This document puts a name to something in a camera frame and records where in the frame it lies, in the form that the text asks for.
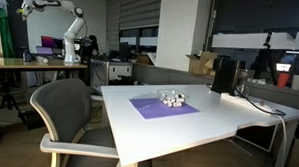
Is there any white bottle brown cap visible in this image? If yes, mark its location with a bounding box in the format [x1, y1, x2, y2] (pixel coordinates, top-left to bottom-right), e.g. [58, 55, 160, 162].
[172, 101, 182, 108]

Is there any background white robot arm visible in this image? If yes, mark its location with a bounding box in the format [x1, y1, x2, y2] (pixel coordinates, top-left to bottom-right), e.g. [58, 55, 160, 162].
[16, 0, 85, 64]

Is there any clear plastic box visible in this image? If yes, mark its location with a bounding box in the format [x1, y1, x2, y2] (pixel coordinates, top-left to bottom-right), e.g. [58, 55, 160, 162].
[158, 89, 188, 104]

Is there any open cardboard box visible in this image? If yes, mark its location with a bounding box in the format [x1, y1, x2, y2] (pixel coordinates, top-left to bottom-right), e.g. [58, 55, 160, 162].
[188, 51, 218, 75]

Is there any purple paper mat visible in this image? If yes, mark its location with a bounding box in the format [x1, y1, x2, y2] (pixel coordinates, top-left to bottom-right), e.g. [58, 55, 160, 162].
[130, 98, 197, 120]

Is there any grey cabinet with drawers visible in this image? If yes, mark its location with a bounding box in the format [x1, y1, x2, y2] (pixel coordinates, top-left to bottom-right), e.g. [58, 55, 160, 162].
[90, 59, 133, 86]

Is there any black coffee machine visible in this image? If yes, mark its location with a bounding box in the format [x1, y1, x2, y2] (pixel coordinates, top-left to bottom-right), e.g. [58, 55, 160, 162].
[212, 58, 246, 96]

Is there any grey office chair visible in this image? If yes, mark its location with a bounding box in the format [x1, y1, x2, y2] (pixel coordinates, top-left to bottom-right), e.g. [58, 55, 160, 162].
[30, 79, 121, 167]

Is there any white power strip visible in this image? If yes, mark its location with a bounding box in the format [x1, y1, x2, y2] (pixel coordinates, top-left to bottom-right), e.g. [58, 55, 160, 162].
[221, 93, 285, 116]

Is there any orange cup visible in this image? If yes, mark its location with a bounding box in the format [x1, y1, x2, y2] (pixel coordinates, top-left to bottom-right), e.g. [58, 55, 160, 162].
[277, 73, 289, 88]

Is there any white cup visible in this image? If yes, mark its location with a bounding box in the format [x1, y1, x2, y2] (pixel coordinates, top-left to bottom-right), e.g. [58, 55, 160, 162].
[292, 74, 299, 90]

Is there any green screen cloth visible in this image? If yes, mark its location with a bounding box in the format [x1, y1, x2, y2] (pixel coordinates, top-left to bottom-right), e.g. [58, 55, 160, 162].
[0, 8, 14, 58]

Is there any wooden background table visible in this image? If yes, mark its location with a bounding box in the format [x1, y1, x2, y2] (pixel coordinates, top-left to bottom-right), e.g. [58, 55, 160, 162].
[0, 58, 87, 77]

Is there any black camera tripod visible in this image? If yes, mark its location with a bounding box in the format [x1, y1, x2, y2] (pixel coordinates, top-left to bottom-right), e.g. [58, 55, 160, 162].
[251, 32, 278, 85]

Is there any black power cable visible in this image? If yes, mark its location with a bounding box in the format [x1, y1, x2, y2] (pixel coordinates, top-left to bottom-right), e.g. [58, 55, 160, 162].
[235, 87, 287, 119]

